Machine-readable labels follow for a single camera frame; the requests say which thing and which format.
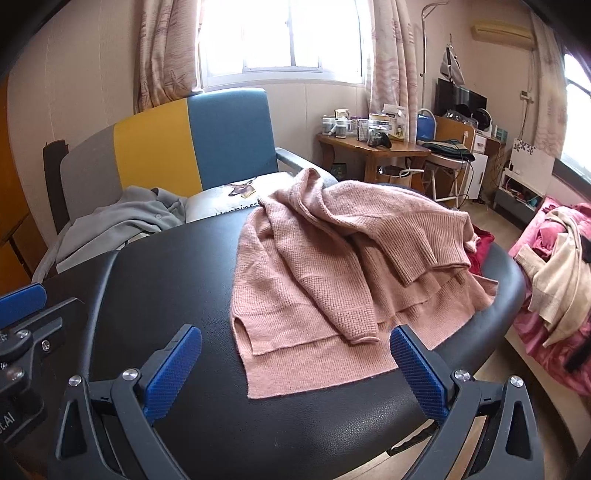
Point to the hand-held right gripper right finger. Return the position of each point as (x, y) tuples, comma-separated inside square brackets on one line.
[(418, 374)]

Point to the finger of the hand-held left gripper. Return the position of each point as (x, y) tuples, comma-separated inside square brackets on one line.
[(23, 299)]

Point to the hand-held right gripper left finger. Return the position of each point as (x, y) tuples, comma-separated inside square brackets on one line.
[(173, 374)]

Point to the pink knitted sweater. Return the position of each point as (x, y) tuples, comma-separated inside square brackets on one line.
[(300, 277)]

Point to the orange wooden wardrobe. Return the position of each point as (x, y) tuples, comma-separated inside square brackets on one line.
[(14, 207)]

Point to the grey garment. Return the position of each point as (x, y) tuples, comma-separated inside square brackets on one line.
[(115, 221)]

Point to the dark red cloth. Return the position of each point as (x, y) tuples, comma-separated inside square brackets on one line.
[(482, 244)]

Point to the beige garment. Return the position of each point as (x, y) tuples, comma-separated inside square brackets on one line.
[(558, 277)]

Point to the white printed pillow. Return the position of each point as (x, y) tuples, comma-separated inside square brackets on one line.
[(221, 198)]

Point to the brown paper bag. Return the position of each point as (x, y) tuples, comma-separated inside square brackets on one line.
[(392, 177)]

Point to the white metal folding chair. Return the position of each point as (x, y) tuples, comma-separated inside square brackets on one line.
[(445, 166)]

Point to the cluttered wooden shelf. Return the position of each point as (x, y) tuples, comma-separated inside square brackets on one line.
[(369, 154)]

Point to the dark cloth on chair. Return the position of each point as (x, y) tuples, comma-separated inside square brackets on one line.
[(448, 148)]

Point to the white low cabinet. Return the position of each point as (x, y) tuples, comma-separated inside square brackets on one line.
[(531, 170)]

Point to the black game controller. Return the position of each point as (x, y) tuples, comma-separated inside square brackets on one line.
[(381, 141)]

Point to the grey yellow blue armchair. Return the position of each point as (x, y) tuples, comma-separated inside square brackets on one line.
[(231, 138)]

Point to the row of small bottles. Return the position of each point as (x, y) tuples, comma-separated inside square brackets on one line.
[(339, 128)]

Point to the black monitor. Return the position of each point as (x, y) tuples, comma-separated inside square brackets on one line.
[(461, 99)]

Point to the pink patterned curtain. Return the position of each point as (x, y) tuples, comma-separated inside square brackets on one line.
[(161, 55), (392, 55)]

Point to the small side window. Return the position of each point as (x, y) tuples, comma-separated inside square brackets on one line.
[(577, 120)]

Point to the hanging grey bag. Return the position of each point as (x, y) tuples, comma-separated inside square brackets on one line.
[(451, 67)]

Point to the pink side curtain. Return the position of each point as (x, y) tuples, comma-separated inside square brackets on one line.
[(549, 92)]

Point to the white floor lamp pole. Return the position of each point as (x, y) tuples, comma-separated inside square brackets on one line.
[(424, 55)]

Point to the large bright window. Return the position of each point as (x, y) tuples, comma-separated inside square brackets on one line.
[(277, 37)]

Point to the wall air conditioner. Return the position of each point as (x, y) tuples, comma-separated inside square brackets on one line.
[(503, 32)]

